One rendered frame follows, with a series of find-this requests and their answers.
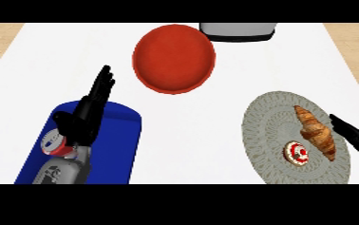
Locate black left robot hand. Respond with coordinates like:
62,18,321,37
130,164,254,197
52,65,117,148

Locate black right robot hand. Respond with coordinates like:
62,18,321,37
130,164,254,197
328,113,359,152

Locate white and red cupcake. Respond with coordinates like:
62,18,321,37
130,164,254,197
282,141,312,167

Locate round grey placemat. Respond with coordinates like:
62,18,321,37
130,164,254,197
239,90,352,185

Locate red bowl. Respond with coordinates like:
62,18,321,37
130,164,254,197
131,24,217,95

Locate brown croissant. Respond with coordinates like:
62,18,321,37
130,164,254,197
293,104,338,162

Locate blue tray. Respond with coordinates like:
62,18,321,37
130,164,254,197
13,100,143,185

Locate red-rimmed can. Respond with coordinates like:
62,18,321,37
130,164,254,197
40,127,75,158

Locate grey and black appliance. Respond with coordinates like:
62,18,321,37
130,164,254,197
198,22,278,43

